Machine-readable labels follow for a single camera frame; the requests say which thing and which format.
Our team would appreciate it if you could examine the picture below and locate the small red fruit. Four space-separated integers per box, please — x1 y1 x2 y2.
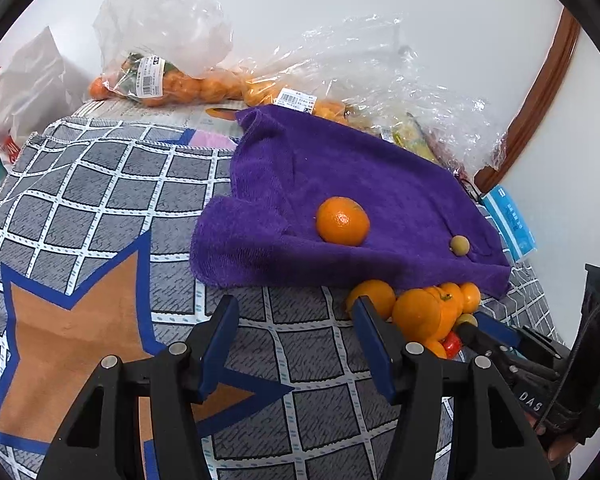
441 331 463 359

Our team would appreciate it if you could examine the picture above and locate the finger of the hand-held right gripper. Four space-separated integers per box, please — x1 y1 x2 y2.
474 311 524 349
456 324 512 367

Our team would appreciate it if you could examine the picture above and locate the white printed shopping bag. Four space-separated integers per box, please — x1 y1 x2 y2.
0 26 92 207

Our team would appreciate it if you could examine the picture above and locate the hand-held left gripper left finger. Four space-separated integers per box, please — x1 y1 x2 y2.
37 295 241 480

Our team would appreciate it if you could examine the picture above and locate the large orange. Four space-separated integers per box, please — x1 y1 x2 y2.
392 288 443 343

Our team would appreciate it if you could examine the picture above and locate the clear bag of yellow fruit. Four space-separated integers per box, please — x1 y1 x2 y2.
375 72 508 178

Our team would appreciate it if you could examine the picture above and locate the clear plastic bag of oranges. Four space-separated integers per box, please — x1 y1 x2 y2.
242 12 411 127

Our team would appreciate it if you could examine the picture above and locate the purple towel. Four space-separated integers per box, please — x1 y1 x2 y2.
189 106 512 302

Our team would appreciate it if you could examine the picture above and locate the pink cloth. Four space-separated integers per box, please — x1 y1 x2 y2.
187 129 238 151

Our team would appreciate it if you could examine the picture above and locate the printed newspaper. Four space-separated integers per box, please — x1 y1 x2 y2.
77 99 246 136

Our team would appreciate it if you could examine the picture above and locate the labelled plastic bag of oranges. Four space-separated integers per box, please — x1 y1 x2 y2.
89 0 243 109

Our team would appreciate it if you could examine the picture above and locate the brown wooden door frame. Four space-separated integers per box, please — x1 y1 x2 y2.
474 6 582 192

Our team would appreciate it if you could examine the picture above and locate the person's right hand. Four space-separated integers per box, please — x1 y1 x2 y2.
529 412 574 462

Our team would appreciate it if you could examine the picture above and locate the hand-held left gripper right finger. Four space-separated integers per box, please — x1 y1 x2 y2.
351 295 558 480

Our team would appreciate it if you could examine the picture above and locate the grey checked star blanket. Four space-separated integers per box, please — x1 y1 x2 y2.
0 117 566 480

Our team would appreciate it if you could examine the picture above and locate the blue tissue packet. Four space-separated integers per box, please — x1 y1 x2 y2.
479 185 537 262

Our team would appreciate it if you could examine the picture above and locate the orange with green stem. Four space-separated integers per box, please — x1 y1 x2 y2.
430 282 465 333

